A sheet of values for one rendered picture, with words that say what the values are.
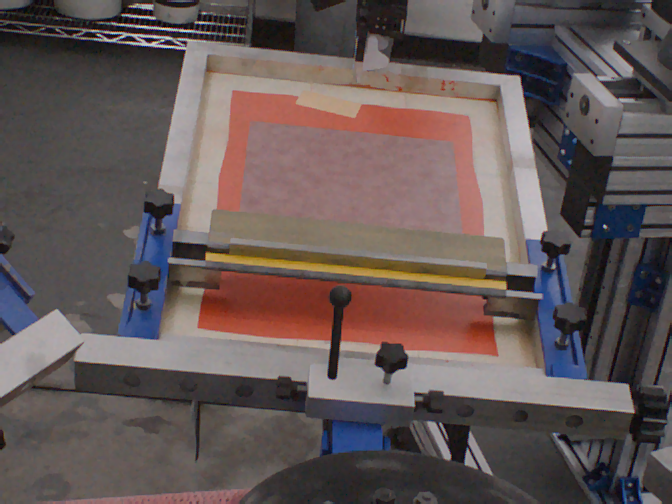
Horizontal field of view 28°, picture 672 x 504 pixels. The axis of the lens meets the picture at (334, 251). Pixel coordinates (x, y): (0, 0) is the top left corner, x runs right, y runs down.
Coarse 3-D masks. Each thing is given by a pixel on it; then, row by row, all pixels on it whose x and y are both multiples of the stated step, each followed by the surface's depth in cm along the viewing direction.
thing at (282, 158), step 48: (240, 96) 224; (288, 96) 226; (240, 144) 213; (288, 144) 215; (336, 144) 216; (240, 192) 203; (288, 192) 204; (336, 192) 206; (240, 288) 185; (288, 288) 187; (288, 336) 179
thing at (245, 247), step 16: (240, 240) 176; (256, 240) 177; (256, 256) 178; (272, 256) 177; (288, 256) 177; (304, 256) 177; (320, 256) 177; (336, 256) 177; (352, 256) 177; (368, 256) 177; (384, 256) 177; (400, 256) 178; (416, 256) 178; (416, 272) 179; (432, 272) 179; (448, 272) 179; (464, 272) 179; (480, 272) 178
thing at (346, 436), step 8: (328, 424) 161; (336, 424) 155; (344, 424) 155; (352, 424) 155; (360, 424) 156; (368, 424) 156; (376, 424) 156; (328, 432) 160; (336, 432) 154; (344, 432) 154; (352, 432) 154; (360, 432) 155; (368, 432) 155; (376, 432) 155; (336, 440) 153; (344, 440) 153; (352, 440) 153; (360, 440) 154; (368, 440) 154; (376, 440) 154; (328, 448) 157; (336, 448) 152; (344, 448) 152; (352, 448) 153; (360, 448) 153; (368, 448) 153; (376, 448) 153
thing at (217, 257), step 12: (252, 264) 177; (264, 264) 177; (276, 264) 177; (288, 264) 177; (300, 264) 178; (312, 264) 178; (324, 264) 178; (384, 276) 178; (396, 276) 178; (408, 276) 178; (420, 276) 179; (432, 276) 179; (444, 276) 179; (456, 276) 179; (504, 288) 179
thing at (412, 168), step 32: (352, 128) 221; (384, 128) 222; (416, 128) 223; (448, 128) 224; (352, 160) 213; (384, 160) 214; (416, 160) 215; (448, 160) 216; (352, 192) 206; (384, 192) 207; (416, 192) 208; (448, 192) 209; (480, 192) 210; (384, 224) 201; (416, 224) 202; (448, 224) 203; (480, 224) 204; (352, 288) 188; (384, 288) 189; (352, 320) 183; (384, 320) 184; (416, 320) 184; (448, 320) 185; (480, 320) 186; (448, 352) 180; (480, 352) 181
